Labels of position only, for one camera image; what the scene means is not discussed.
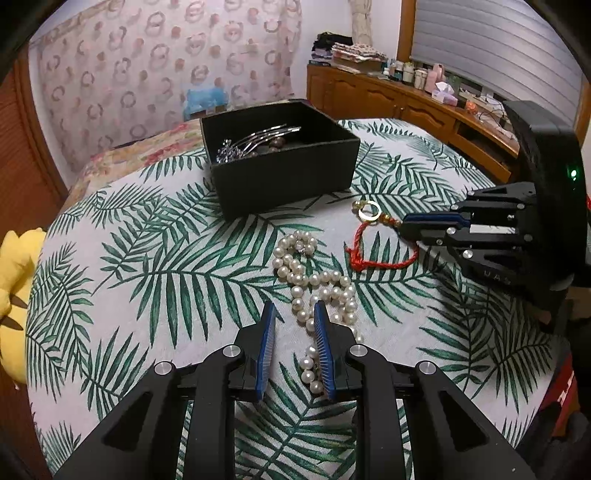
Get wooden window frame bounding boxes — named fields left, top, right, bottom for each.
left=399, top=0, right=417, bottom=62

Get floral folded cloth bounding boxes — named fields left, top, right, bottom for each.
left=331, top=42, right=389, bottom=64

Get red cord bracelet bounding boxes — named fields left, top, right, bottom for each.
left=345, top=198, right=421, bottom=271

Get wooden bead bracelet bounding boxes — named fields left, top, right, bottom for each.
left=245, top=136, right=306, bottom=158

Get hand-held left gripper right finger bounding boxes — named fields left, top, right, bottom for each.
left=313, top=300, right=539, bottom=480

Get white power strip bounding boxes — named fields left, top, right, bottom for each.
left=462, top=90, right=505, bottom=108

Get red plastic case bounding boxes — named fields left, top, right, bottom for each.
left=539, top=360, right=583, bottom=440

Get grey window blind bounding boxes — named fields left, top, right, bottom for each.
left=411, top=0, right=583, bottom=116

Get wooden louvered wardrobe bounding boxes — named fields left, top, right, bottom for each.
left=0, top=60, right=70, bottom=241

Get row of cosmetic bottles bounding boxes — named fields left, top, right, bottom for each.
left=385, top=58, right=439, bottom=89

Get yellow plush toy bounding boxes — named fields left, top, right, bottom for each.
left=0, top=227, right=47, bottom=387

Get floral bedspread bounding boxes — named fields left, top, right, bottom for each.
left=69, top=117, right=206, bottom=195

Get blue plastic bag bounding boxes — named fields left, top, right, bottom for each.
left=185, top=87, right=230, bottom=112

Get wooden cabinet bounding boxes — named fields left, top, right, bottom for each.
left=306, top=64, right=525, bottom=184

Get silver hairpin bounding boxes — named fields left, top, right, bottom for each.
left=215, top=122, right=303, bottom=163

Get circle-pattern curtain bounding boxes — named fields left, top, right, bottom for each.
left=30, top=0, right=303, bottom=172

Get black box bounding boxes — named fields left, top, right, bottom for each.
left=200, top=100, right=362, bottom=221

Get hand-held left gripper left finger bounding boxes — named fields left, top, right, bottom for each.
left=55, top=301, right=278, bottom=480

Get pink tissue box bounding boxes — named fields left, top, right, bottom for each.
left=431, top=82, right=459, bottom=105

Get white pearl necklace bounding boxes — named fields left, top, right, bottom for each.
left=273, top=231, right=365, bottom=396

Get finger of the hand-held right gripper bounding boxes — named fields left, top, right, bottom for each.
left=400, top=224, right=533, bottom=283
left=402, top=182, right=539, bottom=229

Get white tied lace curtain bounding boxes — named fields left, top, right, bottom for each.
left=348, top=0, right=386, bottom=45

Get stack of dark folded clothes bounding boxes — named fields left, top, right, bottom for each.
left=310, top=32, right=352, bottom=64

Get flat cardboard box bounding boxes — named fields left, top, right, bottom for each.
left=332, top=58, right=387, bottom=75

